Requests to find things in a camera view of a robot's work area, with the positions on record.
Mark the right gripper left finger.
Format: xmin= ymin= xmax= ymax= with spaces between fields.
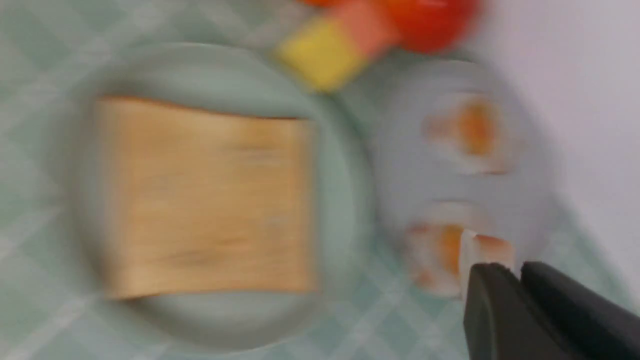
xmin=463 ymin=263 xmax=586 ymax=360

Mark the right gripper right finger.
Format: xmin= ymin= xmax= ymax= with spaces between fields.
xmin=520 ymin=261 xmax=640 ymax=360

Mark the toast slice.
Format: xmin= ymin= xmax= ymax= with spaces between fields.
xmin=98 ymin=96 xmax=319 ymax=299

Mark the fried egg front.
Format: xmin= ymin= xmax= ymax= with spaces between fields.
xmin=404 ymin=200 xmax=515 ymax=301

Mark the fried egg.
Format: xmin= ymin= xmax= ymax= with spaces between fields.
xmin=421 ymin=90 xmax=521 ymax=175
xmin=404 ymin=200 xmax=515 ymax=301

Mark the grey plate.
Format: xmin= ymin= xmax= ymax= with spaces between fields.
xmin=369 ymin=60 xmax=557 ymax=277

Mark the fried egg back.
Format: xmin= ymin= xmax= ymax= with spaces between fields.
xmin=421 ymin=90 xmax=521 ymax=175

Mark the red apple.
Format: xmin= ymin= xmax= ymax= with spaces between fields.
xmin=381 ymin=0 xmax=485 ymax=54

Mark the yellow block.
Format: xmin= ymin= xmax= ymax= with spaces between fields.
xmin=275 ymin=16 xmax=367 ymax=92

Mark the salmon pink block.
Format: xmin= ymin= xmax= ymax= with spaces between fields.
xmin=327 ymin=0 xmax=400 ymax=60

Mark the green plate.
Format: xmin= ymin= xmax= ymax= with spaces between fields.
xmin=46 ymin=42 xmax=376 ymax=357

